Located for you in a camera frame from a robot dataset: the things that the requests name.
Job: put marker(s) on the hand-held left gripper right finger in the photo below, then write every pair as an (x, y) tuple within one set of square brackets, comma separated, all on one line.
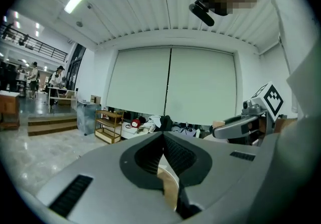
[(225, 167)]

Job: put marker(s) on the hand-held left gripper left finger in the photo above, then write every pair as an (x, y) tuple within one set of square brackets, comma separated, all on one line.
[(105, 180)]

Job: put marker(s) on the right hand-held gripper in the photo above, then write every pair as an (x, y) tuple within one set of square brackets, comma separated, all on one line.
[(272, 102)]

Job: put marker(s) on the round glass top table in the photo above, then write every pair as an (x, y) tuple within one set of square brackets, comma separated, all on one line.
[(170, 187)]

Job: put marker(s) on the white roller blind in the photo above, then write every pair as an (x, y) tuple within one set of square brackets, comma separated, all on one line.
[(203, 85), (140, 82)]

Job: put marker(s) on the wooden shelf rack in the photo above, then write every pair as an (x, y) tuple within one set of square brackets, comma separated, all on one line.
[(109, 122)]

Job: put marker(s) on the red bag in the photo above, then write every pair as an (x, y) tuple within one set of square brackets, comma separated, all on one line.
[(135, 123)]

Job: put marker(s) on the black garment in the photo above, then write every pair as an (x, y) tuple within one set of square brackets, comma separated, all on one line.
[(166, 122)]

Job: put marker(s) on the grey metal bin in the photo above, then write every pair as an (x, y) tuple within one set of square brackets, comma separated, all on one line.
[(86, 117)]

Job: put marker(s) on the person's light grey sweatshirt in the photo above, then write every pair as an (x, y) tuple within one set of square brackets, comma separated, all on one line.
[(296, 142)]

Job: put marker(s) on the pile of light clothes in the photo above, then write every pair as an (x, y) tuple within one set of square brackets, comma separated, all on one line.
[(150, 122)]

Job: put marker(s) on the wooden steps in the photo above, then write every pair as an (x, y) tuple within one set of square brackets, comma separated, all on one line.
[(50, 125)]

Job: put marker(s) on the cardboard box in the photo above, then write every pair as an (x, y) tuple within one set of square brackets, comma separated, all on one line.
[(95, 99)]

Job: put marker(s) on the white table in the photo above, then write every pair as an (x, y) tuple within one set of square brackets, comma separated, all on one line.
[(62, 89)]

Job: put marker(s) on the white-topped wooden cabinet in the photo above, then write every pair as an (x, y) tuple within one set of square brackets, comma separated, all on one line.
[(8, 110)]

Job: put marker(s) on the black railing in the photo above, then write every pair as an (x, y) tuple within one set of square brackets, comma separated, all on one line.
[(37, 47)]

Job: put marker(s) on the round ceiling detector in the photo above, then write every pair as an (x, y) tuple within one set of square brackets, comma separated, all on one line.
[(79, 23)]

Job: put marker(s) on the black head-mounted camera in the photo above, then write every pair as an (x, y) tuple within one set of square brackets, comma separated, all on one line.
[(203, 14)]

